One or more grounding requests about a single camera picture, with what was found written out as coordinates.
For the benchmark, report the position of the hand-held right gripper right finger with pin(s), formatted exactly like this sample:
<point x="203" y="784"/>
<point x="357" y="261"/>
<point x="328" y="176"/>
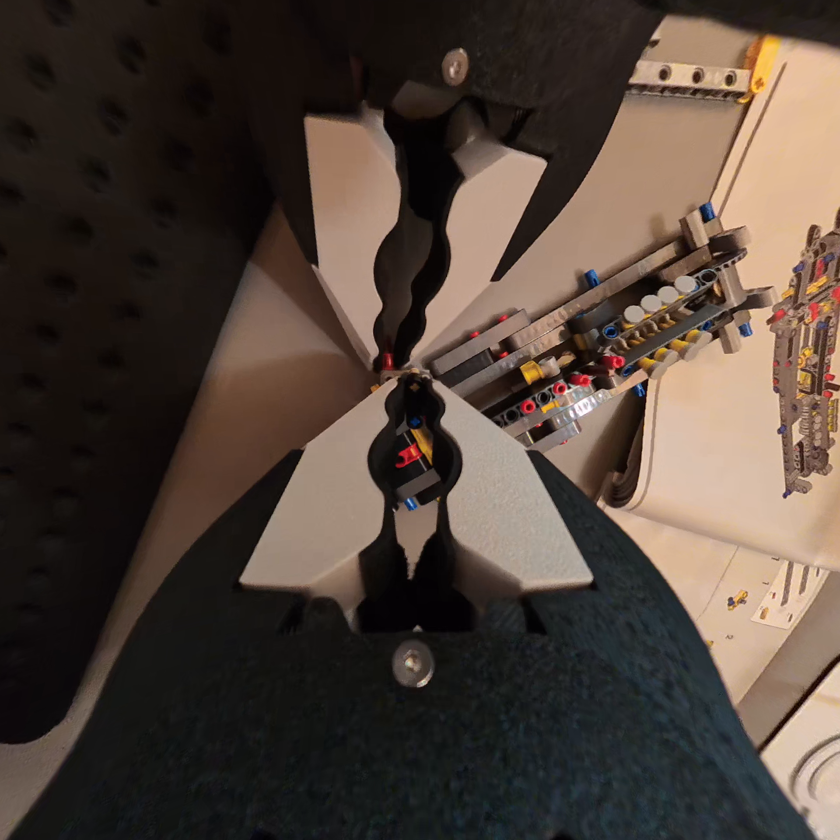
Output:
<point x="518" y="518"/>

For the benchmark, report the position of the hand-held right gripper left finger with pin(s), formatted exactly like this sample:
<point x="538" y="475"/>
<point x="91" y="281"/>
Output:
<point x="315" y="518"/>

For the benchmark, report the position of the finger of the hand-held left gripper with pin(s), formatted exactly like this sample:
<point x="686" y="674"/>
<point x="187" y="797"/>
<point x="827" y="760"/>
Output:
<point x="499" y="210"/>
<point x="348" y="197"/>

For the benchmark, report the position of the lego chassis assembly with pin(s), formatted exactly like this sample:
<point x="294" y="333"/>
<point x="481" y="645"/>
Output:
<point x="512" y="336"/>

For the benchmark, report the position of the lego instruction booklet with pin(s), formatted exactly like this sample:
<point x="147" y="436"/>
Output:
<point x="722" y="459"/>

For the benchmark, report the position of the black perforated panel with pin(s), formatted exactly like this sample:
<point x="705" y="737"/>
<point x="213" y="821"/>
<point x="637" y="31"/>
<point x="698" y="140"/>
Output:
<point x="98" y="328"/>

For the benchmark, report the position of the white folding stand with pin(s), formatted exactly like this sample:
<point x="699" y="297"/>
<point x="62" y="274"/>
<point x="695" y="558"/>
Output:
<point x="787" y="754"/>

